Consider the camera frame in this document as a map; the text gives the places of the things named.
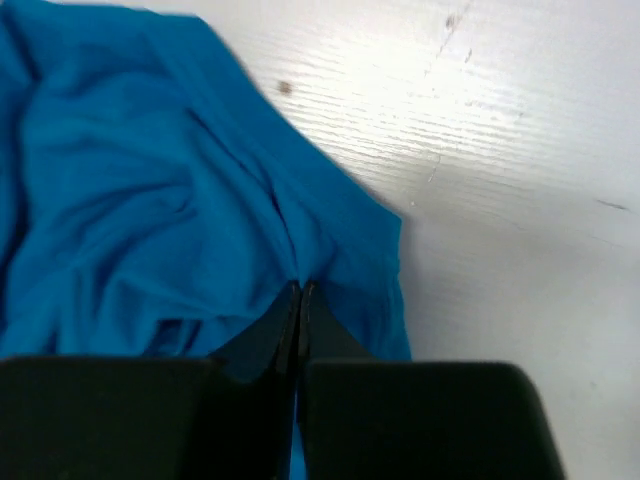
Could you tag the blue t-shirt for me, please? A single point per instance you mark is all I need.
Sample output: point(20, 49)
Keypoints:
point(154, 204)

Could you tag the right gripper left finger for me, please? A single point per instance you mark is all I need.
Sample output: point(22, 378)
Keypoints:
point(224, 416)

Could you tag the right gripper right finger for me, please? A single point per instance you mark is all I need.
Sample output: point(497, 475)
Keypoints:
point(364, 418)

